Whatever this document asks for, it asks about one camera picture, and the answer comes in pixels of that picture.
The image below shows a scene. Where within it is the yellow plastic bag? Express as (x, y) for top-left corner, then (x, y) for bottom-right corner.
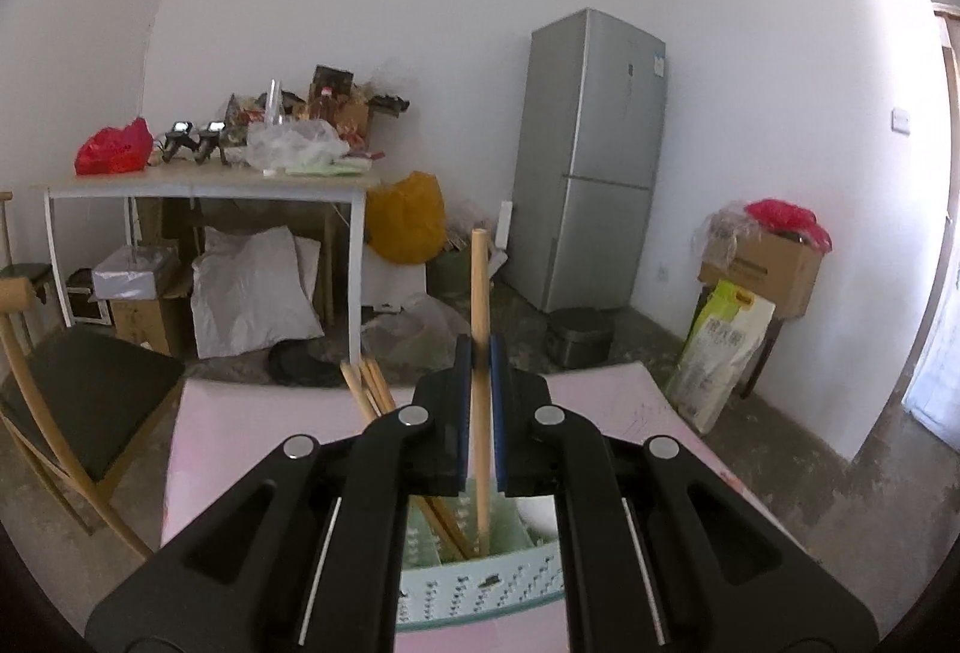
(366, 171), (449, 265)

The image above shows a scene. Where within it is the green bin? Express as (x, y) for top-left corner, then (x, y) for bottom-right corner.
(427, 248), (492, 301)

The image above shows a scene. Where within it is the clear plastic bag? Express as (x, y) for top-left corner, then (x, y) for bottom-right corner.
(364, 293), (470, 373)

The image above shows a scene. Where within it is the single wooden chopstick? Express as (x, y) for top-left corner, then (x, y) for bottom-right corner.
(470, 230), (492, 553)

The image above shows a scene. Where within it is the red plastic bag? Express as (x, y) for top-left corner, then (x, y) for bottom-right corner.
(75, 116), (155, 176)
(745, 199), (832, 251)

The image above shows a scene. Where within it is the silver refrigerator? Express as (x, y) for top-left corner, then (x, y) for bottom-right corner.
(501, 8), (668, 314)

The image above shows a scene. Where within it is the yellow and white rice bag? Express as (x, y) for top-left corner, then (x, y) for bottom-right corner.
(664, 278), (777, 435)

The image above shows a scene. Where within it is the black round pan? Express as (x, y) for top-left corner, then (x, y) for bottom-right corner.
(268, 339), (353, 388)

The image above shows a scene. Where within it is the white woven sack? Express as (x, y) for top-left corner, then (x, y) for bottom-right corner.
(191, 225), (325, 360)

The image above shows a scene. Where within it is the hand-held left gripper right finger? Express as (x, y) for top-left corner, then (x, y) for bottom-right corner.
(489, 334), (878, 653)

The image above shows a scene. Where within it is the black equipment case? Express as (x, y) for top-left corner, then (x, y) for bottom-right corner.
(64, 266), (113, 324)

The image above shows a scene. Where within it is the plastic-wrapped white box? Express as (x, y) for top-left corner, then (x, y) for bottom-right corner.
(91, 244), (181, 301)

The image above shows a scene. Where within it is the mint green utensil holder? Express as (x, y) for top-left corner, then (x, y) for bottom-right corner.
(396, 492), (563, 633)

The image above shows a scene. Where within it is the dark gift box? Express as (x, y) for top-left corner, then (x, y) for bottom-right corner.
(311, 65), (353, 99)

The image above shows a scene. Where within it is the brown cardboard carton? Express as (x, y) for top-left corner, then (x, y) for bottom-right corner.
(111, 293), (197, 358)

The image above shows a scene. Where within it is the large cardboard box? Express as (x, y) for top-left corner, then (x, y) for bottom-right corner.
(697, 214), (822, 320)

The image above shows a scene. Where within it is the pile of wooden chopsticks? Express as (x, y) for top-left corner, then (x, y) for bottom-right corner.
(340, 359), (477, 562)

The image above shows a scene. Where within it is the small black table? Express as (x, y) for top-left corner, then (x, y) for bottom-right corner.
(739, 315), (781, 399)

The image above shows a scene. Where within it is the white plastic bag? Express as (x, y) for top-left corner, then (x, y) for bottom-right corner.
(246, 119), (350, 172)

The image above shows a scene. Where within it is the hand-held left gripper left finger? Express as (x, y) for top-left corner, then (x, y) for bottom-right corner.
(84, 332), (475, 653)

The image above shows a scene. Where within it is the white-framed wooden desk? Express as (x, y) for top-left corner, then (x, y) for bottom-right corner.
(43, 161), (380, 369)

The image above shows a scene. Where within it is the white board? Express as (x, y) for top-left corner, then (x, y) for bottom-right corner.
(360, 244), (428, 313)

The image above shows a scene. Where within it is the black hand-held device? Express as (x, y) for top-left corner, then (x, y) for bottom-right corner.
(196, 120), (235, 165)
(161, 120), (197, 165)

